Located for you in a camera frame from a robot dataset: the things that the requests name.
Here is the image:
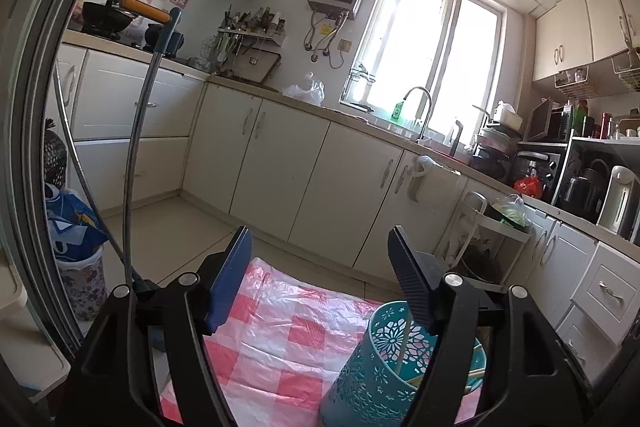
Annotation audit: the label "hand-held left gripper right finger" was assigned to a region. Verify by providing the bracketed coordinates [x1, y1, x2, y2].
[387, 224, 596, 427]

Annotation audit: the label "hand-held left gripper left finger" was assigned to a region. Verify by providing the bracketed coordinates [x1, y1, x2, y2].
[57, 226, 253, 427]

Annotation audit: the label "teal perforated plastic basket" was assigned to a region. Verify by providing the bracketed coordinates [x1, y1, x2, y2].
[320, 301, 488, 427]

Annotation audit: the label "black frying pan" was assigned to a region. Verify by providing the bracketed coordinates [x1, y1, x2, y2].
[457, 247, 502, 284]

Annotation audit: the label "red white checked tablecloth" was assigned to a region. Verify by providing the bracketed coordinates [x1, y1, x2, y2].
[150, 257, 483, 427]

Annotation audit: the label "white storage rack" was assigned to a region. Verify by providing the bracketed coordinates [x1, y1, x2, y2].
[440, 192, 532, 293]

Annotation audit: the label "white hanging bin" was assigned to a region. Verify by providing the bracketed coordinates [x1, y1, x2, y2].
[407, 154, 463, 204]

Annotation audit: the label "green vegetables plastic bag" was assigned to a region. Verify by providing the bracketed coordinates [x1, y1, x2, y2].
[490, 194, 531, 228]

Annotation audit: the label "cream sink base cabinets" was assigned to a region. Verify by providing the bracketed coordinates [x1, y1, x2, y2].
[182, 79, 471, 273]

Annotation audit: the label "floral waste bin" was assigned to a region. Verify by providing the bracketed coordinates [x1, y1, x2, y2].
[54, 244, 109, 324]

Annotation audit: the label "red plastic bag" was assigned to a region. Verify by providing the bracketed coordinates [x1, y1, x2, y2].
[514, 174, 544, 198]

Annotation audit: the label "stack of pots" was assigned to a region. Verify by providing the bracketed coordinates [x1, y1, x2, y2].
[469, 126, 524, 181]

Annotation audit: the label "blue printed bag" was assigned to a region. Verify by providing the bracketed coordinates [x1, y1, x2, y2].
[45, 187, 108, 263]

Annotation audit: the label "chrome kitchen faucet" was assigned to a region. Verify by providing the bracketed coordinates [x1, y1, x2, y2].
[401, 86, 435, 142]

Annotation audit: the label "cream drawer base cabinets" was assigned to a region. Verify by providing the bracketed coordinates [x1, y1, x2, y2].
[520, 202, 640, 388]

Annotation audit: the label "black electric kettle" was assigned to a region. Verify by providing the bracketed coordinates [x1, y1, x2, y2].
[559, 158, 609, 216]

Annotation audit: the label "cream stove base cabinets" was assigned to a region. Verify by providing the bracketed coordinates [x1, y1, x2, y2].
[47, 42, 208, 212]

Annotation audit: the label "clear plastic bag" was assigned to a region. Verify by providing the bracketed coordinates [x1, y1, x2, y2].
[282, 74, 326, 106]

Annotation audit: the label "black microwave oven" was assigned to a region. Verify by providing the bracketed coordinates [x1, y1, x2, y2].
[520, 97, 572, 144]

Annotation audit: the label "wooden cutting board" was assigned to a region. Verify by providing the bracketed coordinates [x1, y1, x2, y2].
[231, 52, 281, 84]

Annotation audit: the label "black appliance shelf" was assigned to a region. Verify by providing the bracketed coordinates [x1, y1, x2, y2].
[550, 136, 640, 230]

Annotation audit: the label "white electric thermos pot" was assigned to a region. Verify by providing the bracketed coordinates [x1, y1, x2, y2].
[596, 164, 640, 239]

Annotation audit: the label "kitchen window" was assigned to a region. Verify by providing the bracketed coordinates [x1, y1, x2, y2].
[341, 0, 505, 150]

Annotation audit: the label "small black pot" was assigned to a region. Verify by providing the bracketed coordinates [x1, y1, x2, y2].
[144, 23, 187, 58]

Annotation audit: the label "black wok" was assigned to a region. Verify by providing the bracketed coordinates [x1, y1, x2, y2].
[81, 0, 137, 40]

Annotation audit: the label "gooseneck holder with orange handle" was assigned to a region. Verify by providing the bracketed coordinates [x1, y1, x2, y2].
[119, 0, 183, 303]

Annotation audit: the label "wall spice rack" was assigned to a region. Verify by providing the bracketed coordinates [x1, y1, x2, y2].
[215, 4, 288, 62]

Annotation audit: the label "hanging wire basket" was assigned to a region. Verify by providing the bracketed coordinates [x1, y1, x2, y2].
[553, 67, 604, 101]
[611, 48, 640, 94]

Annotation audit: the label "grey metal frame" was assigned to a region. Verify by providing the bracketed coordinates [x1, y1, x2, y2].
[0, 0, 138, 358]

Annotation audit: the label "cream upper wall cabinets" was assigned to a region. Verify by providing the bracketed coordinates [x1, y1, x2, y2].
[531, 0, 640, 84]

